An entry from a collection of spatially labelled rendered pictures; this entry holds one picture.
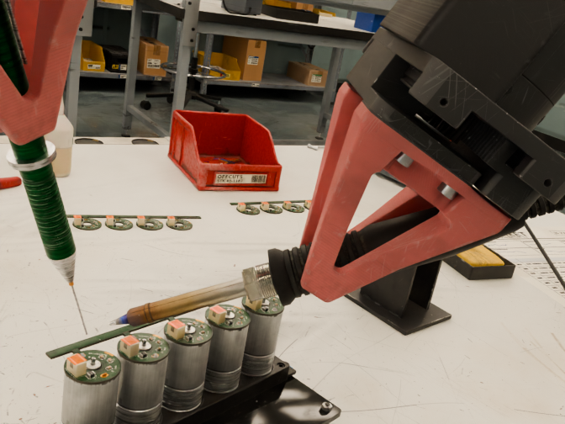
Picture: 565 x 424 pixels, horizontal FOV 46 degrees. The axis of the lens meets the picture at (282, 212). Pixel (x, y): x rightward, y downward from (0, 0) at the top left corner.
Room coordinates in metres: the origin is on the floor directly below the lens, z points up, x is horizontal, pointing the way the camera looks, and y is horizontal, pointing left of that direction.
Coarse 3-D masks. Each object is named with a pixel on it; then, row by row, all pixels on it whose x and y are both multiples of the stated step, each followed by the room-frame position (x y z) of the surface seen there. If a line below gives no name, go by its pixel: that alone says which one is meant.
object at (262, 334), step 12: (252, 324) 0.33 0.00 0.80; (264, 324) 0.33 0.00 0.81; (276, 324) 0.33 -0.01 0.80; (252, 336) 0.33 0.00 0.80; (264, 336) 0.33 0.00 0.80; (276, 336) 0.33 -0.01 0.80; (252, 348) 0.33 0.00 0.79; (264, 348) 0.33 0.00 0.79; (252, 360) 0.33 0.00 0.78; (264, 360) 0.33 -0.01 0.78; (240, 372) 0.33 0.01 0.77; (252, 372) 0.33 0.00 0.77; (264, 372) 0.33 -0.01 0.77
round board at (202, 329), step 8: (184, 320) 0.30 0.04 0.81; (192, 320) 0.30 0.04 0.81; (200, 328) 0.30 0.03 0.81; (208, 328) 0.30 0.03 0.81; (168, 336) 0.29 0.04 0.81; (184, 336) 0.29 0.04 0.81; (192, 336) 0.29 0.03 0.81; (200, 336) 0.29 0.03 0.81; (208, 336) 0.29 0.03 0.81; (184, 344) 0.28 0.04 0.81; (192, 344) 0.28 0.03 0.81; (200, 344) 0.28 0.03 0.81
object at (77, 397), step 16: (96, 368) 0.25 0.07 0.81; (64, 384) 0.24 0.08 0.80; (80, 384) 0.24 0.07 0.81; (96, 384) 0.24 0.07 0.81; (112, 384) 0.24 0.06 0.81; (64, 400) 0.24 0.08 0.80; (80, 400) 0.24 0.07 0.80; (96, 400) 0.24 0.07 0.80; (112, 400) 0.25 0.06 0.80; (64, 416) 0.24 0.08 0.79; (80, 416) 0.24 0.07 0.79; (96, 416) 0.24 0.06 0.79; (112, 416) 0.25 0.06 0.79
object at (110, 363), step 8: (80, 352) 0.26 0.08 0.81; (88, 352) 0.26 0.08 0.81; (96, 352) 0.26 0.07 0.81; (104, 352) 0.26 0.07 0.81; (88, 360) 0.25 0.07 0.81; (104, 360) 0.26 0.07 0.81; (112, 360) 0.26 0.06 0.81; (64, 368) 0.24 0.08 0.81; (104, 368) 0.25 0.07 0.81; (112, 368) 0.25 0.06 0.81; (120, 368) 0.25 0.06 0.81; (72, 376) 0.24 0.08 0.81; (80, 376) 0.24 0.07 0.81; (88, 376) 0.24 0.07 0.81; (96, 376) 0.24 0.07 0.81; (112, 376) 0.24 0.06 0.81
